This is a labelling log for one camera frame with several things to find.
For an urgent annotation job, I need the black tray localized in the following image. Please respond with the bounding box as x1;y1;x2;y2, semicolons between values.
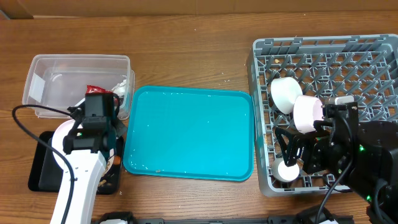
27;143;122;195

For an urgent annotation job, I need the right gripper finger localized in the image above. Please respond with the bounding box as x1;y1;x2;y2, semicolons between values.
313;120;333;129
274;127;330;167

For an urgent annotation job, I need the white cup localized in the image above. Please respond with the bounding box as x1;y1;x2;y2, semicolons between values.
271;157;300;182

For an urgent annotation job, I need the peanuts pile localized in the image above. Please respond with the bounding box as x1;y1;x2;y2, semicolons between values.
98;178;113;188

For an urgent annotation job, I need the pink plate with food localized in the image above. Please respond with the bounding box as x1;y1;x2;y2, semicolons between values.
52;119;115;177

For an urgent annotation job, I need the white bowl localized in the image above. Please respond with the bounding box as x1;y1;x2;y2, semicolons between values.
271;77;303;114

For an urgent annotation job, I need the red snack wrapper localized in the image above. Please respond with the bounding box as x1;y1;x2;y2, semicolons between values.
86;85;109;94

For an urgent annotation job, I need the orange carrot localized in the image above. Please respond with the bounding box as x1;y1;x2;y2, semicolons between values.
113;156;121;166

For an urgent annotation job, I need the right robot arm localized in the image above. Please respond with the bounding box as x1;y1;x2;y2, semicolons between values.
275;102;397;223

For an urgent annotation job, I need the white tissue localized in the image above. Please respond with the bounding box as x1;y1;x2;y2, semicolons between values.
111;79;127;98

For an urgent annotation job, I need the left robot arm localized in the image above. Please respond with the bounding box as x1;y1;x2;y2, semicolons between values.
50;93;127;223

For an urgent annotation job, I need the clear plastic bin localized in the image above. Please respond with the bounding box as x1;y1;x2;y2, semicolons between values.
22;54;135;120

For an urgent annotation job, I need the teal serving tray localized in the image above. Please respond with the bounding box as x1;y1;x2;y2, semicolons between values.
123;86;254;182

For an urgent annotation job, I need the grey dishwasher rack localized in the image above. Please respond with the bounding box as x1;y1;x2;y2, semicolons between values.
247;34;397;197

